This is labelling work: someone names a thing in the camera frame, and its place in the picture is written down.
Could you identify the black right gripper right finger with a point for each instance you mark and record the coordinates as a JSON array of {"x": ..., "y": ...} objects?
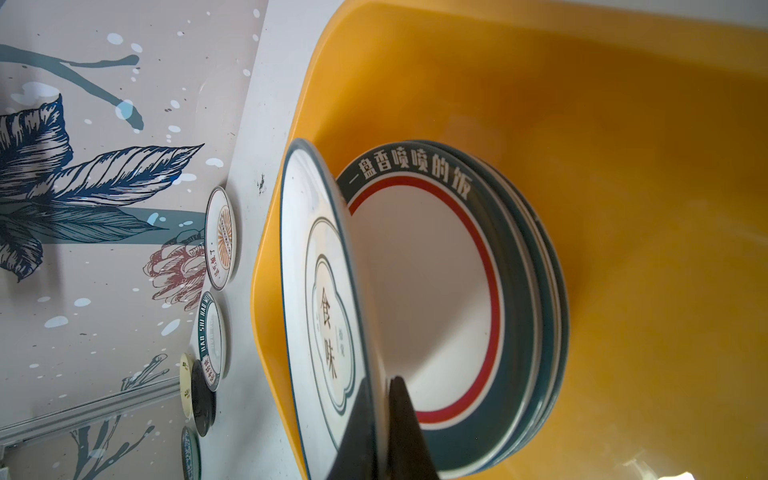
[{"x": 409, "y": 456}]

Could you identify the far green lettered rim plate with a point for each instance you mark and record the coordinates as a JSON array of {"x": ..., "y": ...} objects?
[{"x": 211, "y": 340}]

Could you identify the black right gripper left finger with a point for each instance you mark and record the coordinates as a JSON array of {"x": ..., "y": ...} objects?
[{"x": 356, "y": 457}]

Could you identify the yellow plastic bin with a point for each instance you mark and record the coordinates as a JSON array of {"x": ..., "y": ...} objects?
[{"x": 641, "y": 142}]

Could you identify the black small plate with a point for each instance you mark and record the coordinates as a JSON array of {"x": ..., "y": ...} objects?
[{"x": 203, "y": 400}]

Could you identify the small teal patterned plate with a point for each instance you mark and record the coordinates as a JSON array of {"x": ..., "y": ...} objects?
[{"x": 190, "y": 455}]

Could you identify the green rim red ring plate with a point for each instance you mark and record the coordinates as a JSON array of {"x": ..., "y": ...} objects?
[{"x": 455, "y": 295}]

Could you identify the yellow small plate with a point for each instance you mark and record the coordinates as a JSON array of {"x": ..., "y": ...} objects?
[{"x": 185, "y": 384}]

